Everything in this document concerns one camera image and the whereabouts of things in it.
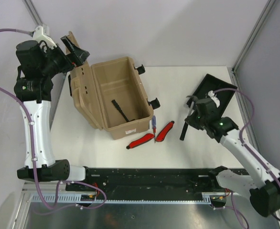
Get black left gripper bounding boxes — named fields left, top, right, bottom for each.
left=41, top=36, right=90, bottom=78

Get black handled claw hammer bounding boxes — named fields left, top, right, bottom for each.
left=180, top=108, right=193, bottom=141

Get black tool box tray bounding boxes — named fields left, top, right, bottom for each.
left=186, top=73, right=238, bottom=122

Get tan plastic tool box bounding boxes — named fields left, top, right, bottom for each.
left=64, top=31, right=161, bottom=140

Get black rubber mallet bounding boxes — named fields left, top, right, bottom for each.
left=111, top=100, right=135, bottom=122

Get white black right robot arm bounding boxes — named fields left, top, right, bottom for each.
left=189, top=94, right=280, bottom=217

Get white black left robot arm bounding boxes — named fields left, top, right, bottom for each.
left=14, top=36, right=93, bottom=191

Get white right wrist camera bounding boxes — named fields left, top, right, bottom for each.
left=207, top=90, right=220, bottom=108

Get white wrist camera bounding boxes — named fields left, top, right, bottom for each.
left=207, top=90, right=220, bottom=108
left=32, top=24, right=57, bottom=49

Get left aluminium frame post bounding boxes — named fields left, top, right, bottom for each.
left=16, top=0, right=55, bottom=79

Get aluminium frame post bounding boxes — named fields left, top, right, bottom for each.
left=16, top=0, right=55, bottom=79
left=231, top=0, right=278, bottom=74

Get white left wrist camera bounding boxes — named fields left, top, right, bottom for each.
left=32, top=24, right=57, bottom=49

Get red handled pliers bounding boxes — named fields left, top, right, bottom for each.
left=126, top=121, right=175, bottom=149

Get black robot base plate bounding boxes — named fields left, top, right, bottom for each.
left=65, top=167, right=237, bottom=194

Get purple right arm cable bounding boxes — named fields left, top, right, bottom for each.
left=208, top=88, right=280, bottom=229

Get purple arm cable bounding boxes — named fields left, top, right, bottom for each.
left=0, top=28, right=107, bottom=210
left=208, top=88, right=280, bottom=229

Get right aluminium frame post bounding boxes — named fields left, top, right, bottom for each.
left=231, top=0, right=278, bottom=74

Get grey slotted cable duct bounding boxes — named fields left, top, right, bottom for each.
left=30, top=192, right=229, bottom=204

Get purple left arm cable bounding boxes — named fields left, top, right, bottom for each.
left=0, top=28, right=107, bottom=210

